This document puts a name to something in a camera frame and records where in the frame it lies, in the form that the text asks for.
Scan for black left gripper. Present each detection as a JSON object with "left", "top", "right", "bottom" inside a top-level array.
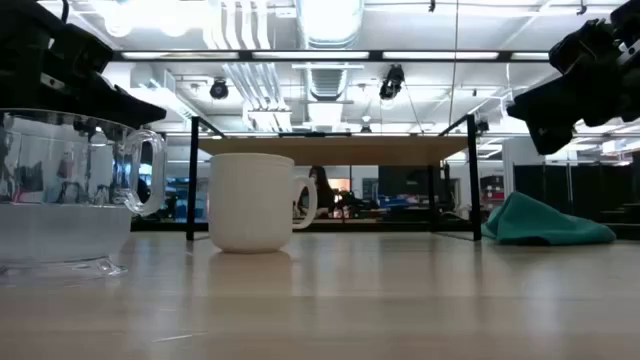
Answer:
[{"left": 0, "top": 0, "right": 168, "bottom": 127}]

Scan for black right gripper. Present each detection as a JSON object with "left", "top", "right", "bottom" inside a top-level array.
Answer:
[{"left": 506, "top": 0, "right": 640, "bottom": 156}]

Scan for white ceramic mug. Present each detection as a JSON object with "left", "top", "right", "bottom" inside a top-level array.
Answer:
[{"left": 207, "top": 152, "right": 319, "bottom": 254}]

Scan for wooden shelf with black legs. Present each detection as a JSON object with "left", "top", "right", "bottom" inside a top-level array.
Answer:
[{"left": 185, "top": 113, "right": 483, "bottom": 242}]

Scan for black partition panels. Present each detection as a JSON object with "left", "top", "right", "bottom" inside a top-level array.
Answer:
[{"left": 513, "top": 163, "right": 640, "bottom": 222}]

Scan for teal cloth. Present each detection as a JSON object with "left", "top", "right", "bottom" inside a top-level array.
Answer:
[{"left": 481, "top": 191, "right": 618, "bottom": 247}]

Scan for black overhead crossbar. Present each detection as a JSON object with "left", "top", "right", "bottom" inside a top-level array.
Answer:
[{"left": 112, "top": 49, "right": 551, "bottom": 63}]

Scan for dark monitor screen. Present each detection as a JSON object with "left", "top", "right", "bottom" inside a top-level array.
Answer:
[{"left": 378, "top": 166, "right": 432, "bottom": 202}]

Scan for person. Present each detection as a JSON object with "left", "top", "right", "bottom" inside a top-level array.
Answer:
[{"left": 297, "top": 165, "right": 337, "bottom": 220}]

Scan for black ceiling-hung camera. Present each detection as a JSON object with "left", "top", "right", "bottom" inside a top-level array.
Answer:
[
  {"left": 209, "top": 77, "right": 230, "bottom": 101},
  {"left": 378, "top": 63, "right": 406, "bottom": 101}
]

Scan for clear glass cup with handle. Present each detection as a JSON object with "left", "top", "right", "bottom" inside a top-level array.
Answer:
[{"left": 0, "top": 108, "right": 168, "bottom": 279}]

